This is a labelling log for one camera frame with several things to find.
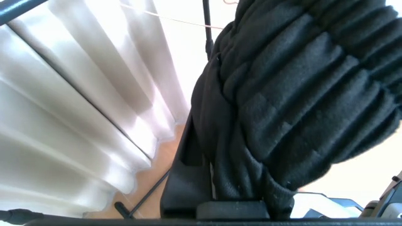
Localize dark curtain cord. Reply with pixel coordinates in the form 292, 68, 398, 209
6, 24, 152, 160

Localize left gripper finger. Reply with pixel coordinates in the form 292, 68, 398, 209
160, 112, 218, 220

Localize beige curtain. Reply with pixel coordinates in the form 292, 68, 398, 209
0, 0, 239, 220

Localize black shorts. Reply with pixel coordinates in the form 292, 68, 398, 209
190, 0, 402, 220

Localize black clothes rack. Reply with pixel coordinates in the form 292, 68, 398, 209
0, 0, 215, 225

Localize pink clothes hanger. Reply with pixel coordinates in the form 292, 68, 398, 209
119, 0, 240, 31

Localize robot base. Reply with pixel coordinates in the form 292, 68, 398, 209
290, 171, 402, 220

